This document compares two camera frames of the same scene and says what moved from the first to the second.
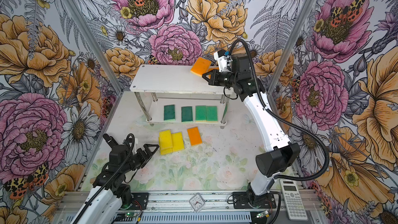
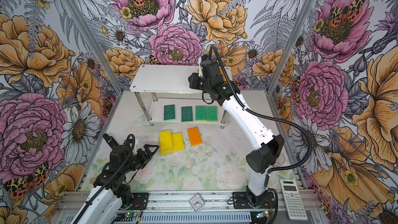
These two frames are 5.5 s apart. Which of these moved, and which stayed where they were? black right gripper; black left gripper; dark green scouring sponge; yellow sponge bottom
Moved: black right gripper
Stayed: yellow sponge bottom; black left gripper; dark green scouring sponge
